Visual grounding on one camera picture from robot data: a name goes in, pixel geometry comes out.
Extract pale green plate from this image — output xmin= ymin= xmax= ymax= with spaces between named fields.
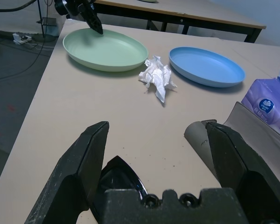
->
xmin=62 ymin=28 xmax=150 ymax=72

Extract white tissue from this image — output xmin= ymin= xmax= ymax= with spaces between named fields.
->
xmin=138 ymin=55 xmax=178 ymax=104

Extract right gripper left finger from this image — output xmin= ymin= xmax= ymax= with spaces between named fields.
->
xmin=24 ymin=120 xmax=110 ymax=224

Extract blue plate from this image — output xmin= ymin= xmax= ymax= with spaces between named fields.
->
xmin=168 ymin=46 xmax=246 ymax=88

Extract grey glasses case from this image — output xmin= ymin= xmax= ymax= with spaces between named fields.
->
xmin=183 ymin=101 xmax=280 ymax=181

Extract black sunglasses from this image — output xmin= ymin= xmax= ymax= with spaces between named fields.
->
xmin=93 ymin=155 xmax=149 ymax=220

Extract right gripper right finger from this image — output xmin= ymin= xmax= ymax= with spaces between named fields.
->
xmin=205 ymin=121 xmax=280 ymax=224

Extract black stand base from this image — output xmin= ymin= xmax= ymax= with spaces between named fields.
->
xmin=31 ymin=0 xmax=59 ymax=43

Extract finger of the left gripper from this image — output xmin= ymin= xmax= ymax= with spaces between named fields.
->
xmin=78 ymin=0 xmax=104 ymax=36

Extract beige table black frame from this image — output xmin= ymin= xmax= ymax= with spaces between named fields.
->
xmin=93 ymin=0 xmax=267 ymax=44

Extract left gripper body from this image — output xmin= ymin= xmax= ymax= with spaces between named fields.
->
xmin=54 ymin=0 xmax=85 ymax=21

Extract purple tissue pack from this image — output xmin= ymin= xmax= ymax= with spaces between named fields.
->
xmin=241 ymin=57 xmax=280 ymax=140

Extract white power strip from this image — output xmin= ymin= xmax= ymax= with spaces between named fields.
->
xmin=12 ymin=32 xmax=34 ymax=45

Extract thin black floor cable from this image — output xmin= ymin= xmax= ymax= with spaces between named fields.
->
xmin=0 ymin=38 xmax=52 ymax=83

